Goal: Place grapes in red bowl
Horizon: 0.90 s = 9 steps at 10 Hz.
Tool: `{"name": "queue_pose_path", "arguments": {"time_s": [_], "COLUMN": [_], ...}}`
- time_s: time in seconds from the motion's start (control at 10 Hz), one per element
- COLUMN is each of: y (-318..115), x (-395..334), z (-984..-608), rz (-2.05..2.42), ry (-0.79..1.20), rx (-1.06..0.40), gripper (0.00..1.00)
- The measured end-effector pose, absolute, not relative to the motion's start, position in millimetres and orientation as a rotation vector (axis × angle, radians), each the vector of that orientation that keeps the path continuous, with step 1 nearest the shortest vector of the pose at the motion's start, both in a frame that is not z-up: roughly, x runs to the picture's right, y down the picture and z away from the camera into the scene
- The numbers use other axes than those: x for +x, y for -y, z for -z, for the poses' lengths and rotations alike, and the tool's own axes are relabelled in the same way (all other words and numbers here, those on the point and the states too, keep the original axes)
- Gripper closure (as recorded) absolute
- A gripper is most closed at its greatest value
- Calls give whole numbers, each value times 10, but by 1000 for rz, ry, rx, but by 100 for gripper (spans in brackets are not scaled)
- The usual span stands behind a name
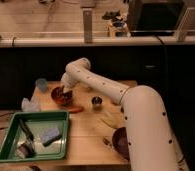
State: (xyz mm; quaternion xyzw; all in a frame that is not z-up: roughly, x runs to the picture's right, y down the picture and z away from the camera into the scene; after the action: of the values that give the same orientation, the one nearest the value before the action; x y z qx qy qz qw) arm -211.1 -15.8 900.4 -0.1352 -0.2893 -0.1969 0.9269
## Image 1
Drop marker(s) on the yellow banana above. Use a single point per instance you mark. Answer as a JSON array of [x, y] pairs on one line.
[[109, 120]]

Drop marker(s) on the orange carrot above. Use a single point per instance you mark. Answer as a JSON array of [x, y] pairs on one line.
[[75, 109]]

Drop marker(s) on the blue plastic cup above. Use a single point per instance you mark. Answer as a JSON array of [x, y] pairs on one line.
[[41, 84]]

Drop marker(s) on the red bowl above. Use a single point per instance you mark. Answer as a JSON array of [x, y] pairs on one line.
[[60, 97]]

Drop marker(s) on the blue sponge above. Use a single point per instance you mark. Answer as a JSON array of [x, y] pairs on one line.
[[50, 135]]

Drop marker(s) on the small metal cup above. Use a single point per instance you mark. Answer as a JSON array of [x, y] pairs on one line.
[[96, 101]]

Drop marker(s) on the black monitor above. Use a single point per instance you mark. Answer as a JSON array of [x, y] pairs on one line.
[[154, 17]]

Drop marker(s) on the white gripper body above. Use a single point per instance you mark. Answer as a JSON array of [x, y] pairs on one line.
[[68, 82]]

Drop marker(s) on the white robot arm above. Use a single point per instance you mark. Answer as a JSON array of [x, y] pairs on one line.
[[151, 142]]

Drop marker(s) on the black spatula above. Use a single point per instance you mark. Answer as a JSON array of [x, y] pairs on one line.
[[27, 148]]

